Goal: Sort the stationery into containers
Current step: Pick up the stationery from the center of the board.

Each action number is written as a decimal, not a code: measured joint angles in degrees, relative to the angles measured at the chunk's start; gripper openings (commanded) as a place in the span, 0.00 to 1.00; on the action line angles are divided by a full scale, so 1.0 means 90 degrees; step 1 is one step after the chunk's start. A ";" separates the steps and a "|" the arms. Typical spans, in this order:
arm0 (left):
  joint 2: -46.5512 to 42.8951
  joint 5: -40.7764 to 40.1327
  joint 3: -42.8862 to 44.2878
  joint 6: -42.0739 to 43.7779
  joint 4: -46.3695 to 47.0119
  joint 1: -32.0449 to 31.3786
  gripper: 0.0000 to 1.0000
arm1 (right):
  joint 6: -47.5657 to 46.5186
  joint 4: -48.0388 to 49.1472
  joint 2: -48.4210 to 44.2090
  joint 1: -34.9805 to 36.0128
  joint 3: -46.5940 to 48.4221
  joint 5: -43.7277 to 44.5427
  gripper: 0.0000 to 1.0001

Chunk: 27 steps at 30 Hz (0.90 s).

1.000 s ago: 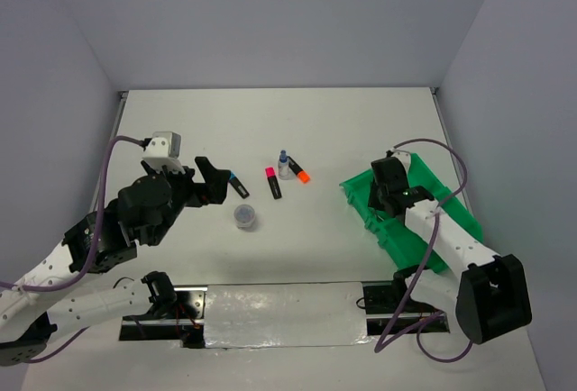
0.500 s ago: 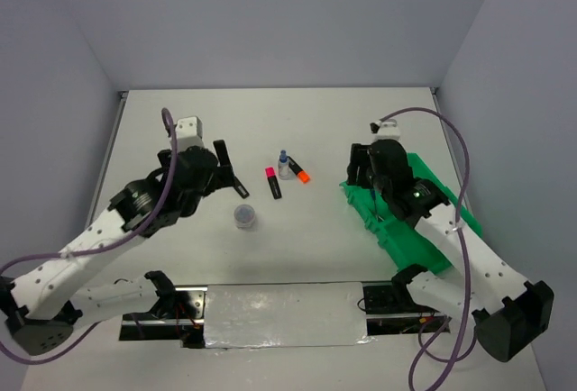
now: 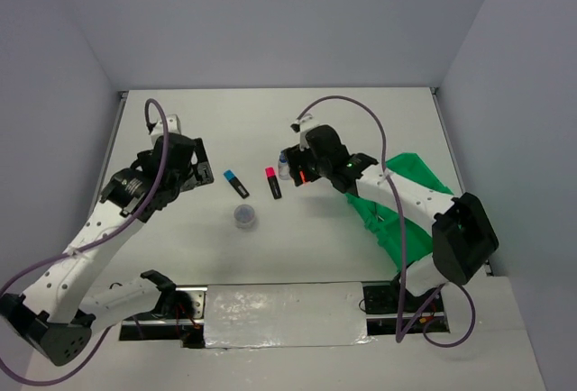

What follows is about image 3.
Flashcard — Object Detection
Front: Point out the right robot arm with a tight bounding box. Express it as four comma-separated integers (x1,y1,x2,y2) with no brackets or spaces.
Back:
284,121,499,311

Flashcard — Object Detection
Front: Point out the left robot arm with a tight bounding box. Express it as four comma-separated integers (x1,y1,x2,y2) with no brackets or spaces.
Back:
1,133,214,367

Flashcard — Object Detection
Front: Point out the blue cap highlighter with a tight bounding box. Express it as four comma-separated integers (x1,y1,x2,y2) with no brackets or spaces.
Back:
224,169,250,199

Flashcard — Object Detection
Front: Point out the white glue bottle blue cap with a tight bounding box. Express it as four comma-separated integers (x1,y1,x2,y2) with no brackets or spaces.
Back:
278,151,290,180

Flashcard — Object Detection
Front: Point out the clear jar of paper clips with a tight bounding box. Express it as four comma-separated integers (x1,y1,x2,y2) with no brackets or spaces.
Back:
234,205,257,229

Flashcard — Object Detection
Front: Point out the pink cap highlighter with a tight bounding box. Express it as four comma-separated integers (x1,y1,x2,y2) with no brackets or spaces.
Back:
265,167,282,200

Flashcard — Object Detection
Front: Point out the green plastic organizer tray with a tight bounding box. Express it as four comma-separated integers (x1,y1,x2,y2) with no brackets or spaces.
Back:
345,152,453,271

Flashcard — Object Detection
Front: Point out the silver tape strip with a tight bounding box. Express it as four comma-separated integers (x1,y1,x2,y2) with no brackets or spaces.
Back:
204,282,371,349

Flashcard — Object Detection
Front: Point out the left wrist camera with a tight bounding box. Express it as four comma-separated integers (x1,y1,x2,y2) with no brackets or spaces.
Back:
148,114,181,143

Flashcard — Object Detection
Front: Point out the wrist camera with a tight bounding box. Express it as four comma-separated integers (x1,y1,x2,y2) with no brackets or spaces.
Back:
290,114,319,134
148,114,181,143

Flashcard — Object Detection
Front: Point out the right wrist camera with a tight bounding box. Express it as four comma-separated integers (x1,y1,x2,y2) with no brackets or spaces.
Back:
290,114,319,134

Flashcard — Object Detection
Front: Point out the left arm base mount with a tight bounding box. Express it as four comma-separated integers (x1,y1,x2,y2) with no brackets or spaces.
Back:
118,286,208,350

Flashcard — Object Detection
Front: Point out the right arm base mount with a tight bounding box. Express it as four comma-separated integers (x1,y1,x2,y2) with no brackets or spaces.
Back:
360,283,452,336

